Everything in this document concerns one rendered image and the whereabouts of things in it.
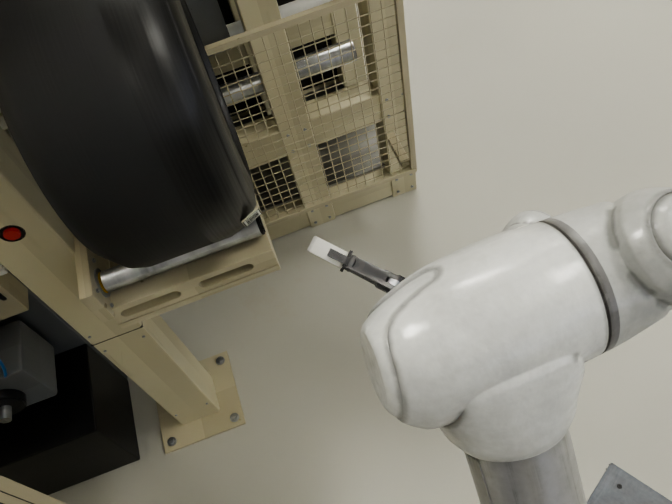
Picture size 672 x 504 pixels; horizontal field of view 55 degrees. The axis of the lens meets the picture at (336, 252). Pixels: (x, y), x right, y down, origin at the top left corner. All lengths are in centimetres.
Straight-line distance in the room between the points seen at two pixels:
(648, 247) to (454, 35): 256
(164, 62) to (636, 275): 67
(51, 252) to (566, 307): 105
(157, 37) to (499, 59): 214
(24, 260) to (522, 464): 104
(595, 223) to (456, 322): 15
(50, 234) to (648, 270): 106
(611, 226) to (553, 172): 194
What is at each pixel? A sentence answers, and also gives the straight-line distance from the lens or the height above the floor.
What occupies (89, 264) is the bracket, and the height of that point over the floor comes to 95.
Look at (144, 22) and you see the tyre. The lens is 98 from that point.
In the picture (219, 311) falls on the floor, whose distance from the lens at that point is 232.
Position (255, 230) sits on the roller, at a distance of 129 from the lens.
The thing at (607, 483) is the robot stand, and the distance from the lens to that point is 134.
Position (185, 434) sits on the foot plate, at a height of 1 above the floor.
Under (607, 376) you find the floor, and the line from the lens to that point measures 212.
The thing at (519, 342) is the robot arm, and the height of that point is 144.
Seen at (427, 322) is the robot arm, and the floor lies 146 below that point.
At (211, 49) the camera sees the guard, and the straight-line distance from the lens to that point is 158.
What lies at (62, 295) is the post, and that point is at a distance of 149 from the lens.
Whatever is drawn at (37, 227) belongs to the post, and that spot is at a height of 105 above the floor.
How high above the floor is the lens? 192
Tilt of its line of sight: 56 degrees down
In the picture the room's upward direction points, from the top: 16 degrees counter-clockwise
